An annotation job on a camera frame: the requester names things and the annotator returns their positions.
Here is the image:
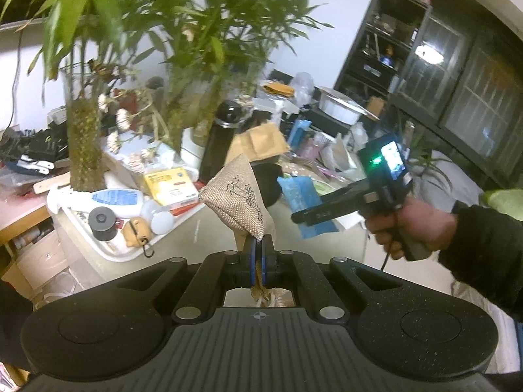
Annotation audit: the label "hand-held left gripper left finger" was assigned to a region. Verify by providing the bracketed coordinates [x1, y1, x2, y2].
[135, 236, 259, 322]

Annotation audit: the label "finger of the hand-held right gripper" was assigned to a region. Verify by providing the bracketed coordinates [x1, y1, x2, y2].
[321, 182, 368, 205]
[291, 201, 370, 226]

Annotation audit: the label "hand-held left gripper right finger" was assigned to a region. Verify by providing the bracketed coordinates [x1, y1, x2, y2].
[259, 236, 394, 322]

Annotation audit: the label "blue wet wipes pack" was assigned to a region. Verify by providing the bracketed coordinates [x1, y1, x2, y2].
[278, 175, 340, 240]

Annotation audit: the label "burlap sachet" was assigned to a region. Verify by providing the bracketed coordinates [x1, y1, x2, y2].
[199, 155, 295, 308]

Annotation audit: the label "person's right hand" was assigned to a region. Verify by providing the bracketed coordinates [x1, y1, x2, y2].
[363, 201, 459, 260]

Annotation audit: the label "pile of clear plastic packets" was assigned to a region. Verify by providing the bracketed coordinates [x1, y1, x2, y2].
[298, 131, 369, 182]

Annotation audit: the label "green spider plant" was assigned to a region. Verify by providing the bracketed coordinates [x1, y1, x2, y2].
[402, 120, 455, 199]

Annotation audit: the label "black round plush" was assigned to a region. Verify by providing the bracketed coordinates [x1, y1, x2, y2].
[250, 163, 283, 207]

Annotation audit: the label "light blue packet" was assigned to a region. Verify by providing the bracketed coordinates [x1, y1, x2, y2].
[287, 119, 314, 153]

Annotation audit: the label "black flat box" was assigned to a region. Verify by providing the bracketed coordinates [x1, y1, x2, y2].
[302, 108, 361, 136]

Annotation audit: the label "metal rimmed white bowl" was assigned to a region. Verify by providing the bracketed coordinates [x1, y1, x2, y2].
[319, 86, 381, 125]

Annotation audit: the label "red packet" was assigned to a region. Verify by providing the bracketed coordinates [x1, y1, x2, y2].
[169, 204, 202, 218]

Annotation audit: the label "brown paper bag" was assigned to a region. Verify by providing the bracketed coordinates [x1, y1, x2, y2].
[231, 122, 292, 165]

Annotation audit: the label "white translucent plastic bottle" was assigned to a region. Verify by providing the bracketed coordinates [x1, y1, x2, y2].
[141, 200, 176, 235]

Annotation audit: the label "yellow white medicine box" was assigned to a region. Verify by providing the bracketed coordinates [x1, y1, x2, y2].
[143, 167, 199, 207]

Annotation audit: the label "clear plastic bag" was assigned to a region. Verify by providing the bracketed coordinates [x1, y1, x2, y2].
[291, 72, 316, 106]

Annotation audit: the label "black glass door cabinet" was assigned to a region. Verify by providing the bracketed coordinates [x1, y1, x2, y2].
[333, 0, 523, 190]

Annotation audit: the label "tan pouch with carabiner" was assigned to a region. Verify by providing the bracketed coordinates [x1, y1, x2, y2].
[123, 218, 159, 259]

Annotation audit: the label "black thermos bottle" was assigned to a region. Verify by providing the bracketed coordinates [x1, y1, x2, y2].
[199, 100, 243, 184]

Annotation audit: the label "light green fleece cloth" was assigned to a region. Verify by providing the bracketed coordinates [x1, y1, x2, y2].
[481, 189, 523, 222]

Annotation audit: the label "white plastic tray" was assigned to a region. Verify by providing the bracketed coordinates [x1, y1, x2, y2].
[47, 163, 206, 263]

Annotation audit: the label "white lotion bottle blue label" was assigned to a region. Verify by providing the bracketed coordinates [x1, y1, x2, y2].
[61, 188, 146, 218]

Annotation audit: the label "black cylindrical jar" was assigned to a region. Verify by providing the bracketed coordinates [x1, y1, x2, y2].
[88, 206, 120, 241]

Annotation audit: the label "bamboo plant in wide vase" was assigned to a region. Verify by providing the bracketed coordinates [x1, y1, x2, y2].
[123, 0, 334, 153]

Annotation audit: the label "dried white flowers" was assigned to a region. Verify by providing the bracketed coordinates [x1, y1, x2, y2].
[96, 90, 172, 156]

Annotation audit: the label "bamboo plant in narrow vase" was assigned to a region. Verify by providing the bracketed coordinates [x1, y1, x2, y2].
[0, 0, 164, 193]

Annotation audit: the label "wooden shelf unit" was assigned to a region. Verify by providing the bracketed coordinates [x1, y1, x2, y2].
[0, 171, 75, 295]

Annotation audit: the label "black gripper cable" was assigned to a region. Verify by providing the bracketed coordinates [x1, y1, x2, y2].
[381, 239, 396, 273]

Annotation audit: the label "black wall cable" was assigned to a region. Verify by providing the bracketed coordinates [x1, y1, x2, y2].
[6, 28, 24, 129]

